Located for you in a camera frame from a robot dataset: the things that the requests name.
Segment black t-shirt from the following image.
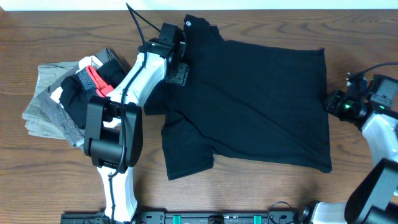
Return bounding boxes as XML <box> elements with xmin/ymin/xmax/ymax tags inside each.
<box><xmin>145</xmin><ymin>15</ymin><xmax>332</xmax><ymax>180</ymax></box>

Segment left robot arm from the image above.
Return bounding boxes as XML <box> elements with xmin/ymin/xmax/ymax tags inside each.
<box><xmin>83</xmin><ymin>23</ymin><xmax>189</xmax><ymax>223</ymax></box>

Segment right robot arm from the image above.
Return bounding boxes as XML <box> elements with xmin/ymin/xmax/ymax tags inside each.
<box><xmin>298</xmin><ymin>74</ymin><xmax>397</xmax><ymax>224</ymax></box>

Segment red grey folded garment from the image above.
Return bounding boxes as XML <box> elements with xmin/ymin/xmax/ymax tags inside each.
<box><xmin>77</xmin><ymin>65</ymin><xmax>114</xmax><ymax>100</ymax></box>

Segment black folded garment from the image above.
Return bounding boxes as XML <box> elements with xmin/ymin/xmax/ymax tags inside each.
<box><xmin>60</xmin><ymin>59</ymin><xmax>126</xmax><ymax>129</ymax></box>

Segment beige folded trousers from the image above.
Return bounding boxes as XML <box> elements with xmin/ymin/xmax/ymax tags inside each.
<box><xmin>22</xmin><ymin>61</ymin><xmax>80</xmax><ymax>140</ymax></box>

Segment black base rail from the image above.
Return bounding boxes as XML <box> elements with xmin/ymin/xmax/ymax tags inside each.
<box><xmin>60</xmin><ymin>211</ymin><xmax>297</xmax><ymax>224</ymax></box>

